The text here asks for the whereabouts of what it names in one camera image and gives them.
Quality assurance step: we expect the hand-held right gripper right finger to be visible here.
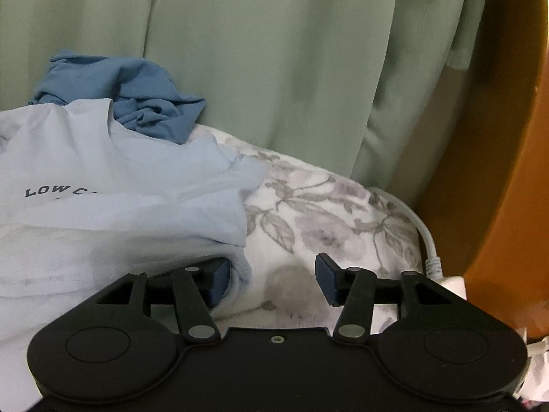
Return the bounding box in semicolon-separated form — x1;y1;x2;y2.
314;252;458;345

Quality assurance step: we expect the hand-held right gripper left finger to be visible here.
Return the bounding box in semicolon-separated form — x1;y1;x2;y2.
92;257;232;345

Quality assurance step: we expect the light blue t-shirt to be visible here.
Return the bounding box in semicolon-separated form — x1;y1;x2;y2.
0;98;267;400

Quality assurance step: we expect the floral blanket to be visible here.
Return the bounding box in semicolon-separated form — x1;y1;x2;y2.
189;124;435;336

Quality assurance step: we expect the crumpled blue shirt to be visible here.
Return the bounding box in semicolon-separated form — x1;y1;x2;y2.
28;49;207;145

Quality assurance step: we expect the orange wooden headboard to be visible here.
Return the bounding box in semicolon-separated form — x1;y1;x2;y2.
418;0;549;345

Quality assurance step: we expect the green curtain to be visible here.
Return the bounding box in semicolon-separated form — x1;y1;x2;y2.
0;0;487;202

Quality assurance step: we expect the white cable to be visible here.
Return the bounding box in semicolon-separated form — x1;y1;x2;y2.
369;186;445;278

